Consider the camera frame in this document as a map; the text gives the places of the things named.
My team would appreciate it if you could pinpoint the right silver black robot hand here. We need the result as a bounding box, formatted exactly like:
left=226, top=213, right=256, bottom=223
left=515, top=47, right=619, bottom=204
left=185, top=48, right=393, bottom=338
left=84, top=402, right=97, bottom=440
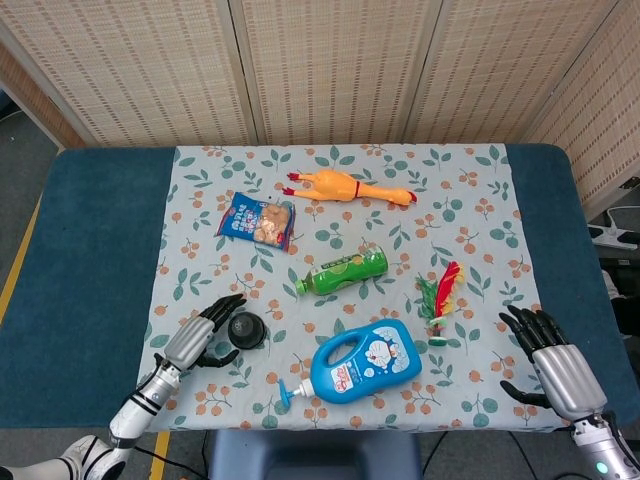
left=498, top=304, right=610, bottom=427

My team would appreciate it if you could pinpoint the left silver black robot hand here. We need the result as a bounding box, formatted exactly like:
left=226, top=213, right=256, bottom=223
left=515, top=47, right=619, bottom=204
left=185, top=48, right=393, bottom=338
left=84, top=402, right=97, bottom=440
left=162, top=292, right=250, bottom=374

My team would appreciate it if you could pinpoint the black round object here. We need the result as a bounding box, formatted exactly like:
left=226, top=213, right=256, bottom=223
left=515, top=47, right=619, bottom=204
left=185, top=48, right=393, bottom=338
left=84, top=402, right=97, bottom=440
left=227, top=310, right=268, bottom=351

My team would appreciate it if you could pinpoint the black equipment beside table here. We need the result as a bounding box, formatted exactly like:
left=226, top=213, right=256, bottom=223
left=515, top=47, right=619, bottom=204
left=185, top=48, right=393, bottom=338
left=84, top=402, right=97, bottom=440
left=599, top=249, right=640, bottom=339

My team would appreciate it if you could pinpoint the blue snack bag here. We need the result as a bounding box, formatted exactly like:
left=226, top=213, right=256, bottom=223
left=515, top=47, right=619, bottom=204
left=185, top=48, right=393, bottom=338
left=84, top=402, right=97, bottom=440
left=215, top=191, right=297, bottom=253

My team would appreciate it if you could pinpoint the dark blue table cover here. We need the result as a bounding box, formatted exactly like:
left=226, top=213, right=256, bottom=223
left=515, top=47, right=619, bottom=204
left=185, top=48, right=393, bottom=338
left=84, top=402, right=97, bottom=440
left=0, top=143, right=640, bottom=431

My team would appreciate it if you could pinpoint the white stand base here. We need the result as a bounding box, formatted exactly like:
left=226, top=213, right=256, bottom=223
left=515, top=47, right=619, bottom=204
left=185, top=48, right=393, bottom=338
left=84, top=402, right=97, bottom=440
left=587, top=204, right=640, bottom=249

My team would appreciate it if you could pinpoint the colourful feather shuttlecock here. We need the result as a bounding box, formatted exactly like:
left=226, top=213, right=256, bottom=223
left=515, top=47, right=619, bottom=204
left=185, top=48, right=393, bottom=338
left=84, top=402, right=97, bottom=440
left=415, top=260, right=465, bottom=347

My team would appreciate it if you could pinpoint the blue grey chair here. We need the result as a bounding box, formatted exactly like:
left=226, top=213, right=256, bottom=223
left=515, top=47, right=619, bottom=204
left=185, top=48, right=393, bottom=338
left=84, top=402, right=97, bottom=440
left=207, top=428, right=424, bottom=480

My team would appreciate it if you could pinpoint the green drink bottle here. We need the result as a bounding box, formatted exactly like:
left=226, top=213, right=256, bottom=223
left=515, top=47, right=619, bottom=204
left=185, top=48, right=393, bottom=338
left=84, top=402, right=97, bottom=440
left=294, top=245, right=390, bottom=297

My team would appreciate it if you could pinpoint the blue cartoon pump bottle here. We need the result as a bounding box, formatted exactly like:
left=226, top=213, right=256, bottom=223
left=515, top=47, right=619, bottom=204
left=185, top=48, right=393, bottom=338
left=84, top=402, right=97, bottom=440
left=278, top=319, right=424, bottom=414

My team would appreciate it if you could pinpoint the floral leaf-print tablecloth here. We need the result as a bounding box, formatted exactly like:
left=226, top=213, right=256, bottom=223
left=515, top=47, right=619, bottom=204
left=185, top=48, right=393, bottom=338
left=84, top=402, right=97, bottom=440
left=135, top=143, right=571, bottom=434

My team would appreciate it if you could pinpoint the yellow rubber chicken toy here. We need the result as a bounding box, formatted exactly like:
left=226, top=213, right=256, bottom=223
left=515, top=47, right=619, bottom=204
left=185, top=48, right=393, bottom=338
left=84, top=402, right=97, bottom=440
left=281, top=168, right=419, bottom=206

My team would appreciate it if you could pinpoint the woven bamboo folding screen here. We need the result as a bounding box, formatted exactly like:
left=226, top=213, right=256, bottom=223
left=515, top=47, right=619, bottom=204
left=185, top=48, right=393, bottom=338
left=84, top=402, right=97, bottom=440
left=0, top=0, right=640, bottom=216

